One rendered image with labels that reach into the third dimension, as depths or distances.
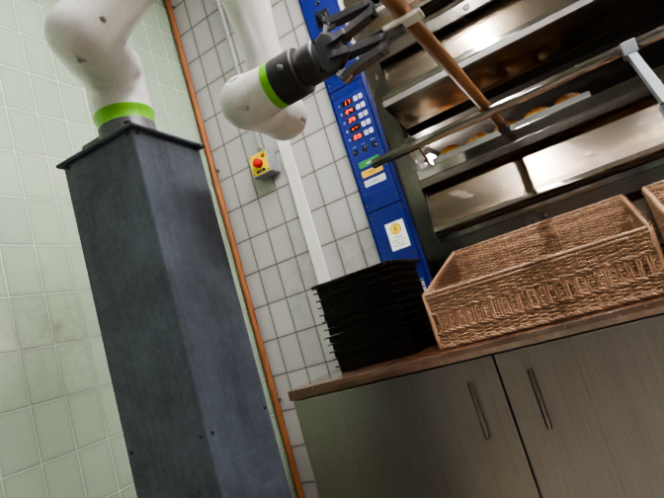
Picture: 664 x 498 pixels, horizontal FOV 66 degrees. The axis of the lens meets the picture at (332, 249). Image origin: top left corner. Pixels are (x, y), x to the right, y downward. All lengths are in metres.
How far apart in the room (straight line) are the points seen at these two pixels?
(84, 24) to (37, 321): 0.88
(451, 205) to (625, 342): 0.84
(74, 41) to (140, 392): 0.66
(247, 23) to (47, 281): 0.95
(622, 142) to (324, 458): 1.30
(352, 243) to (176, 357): 1.16
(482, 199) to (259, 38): 0.97
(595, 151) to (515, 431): 0.92
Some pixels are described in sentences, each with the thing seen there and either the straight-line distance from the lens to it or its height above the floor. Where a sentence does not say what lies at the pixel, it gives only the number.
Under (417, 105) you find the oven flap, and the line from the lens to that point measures 1.91.
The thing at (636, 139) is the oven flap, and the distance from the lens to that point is 1.83.
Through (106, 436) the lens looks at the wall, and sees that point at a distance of 1.73.
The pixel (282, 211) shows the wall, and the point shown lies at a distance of 2.19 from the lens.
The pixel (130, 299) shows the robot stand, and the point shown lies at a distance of 1.06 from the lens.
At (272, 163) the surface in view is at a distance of 2.17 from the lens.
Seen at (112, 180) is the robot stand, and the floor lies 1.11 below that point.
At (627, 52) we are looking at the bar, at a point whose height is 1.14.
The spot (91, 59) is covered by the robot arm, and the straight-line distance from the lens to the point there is 1.12.
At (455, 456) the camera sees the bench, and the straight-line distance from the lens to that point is 1.41.
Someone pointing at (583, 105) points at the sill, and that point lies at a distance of 1.86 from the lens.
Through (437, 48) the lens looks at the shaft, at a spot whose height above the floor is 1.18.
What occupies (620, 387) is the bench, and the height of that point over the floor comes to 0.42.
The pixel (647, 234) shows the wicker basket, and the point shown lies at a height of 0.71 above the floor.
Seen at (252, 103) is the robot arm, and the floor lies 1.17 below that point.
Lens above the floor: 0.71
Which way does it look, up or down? 9 degrees up
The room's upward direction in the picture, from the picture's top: 17 degrees counter-clockwise
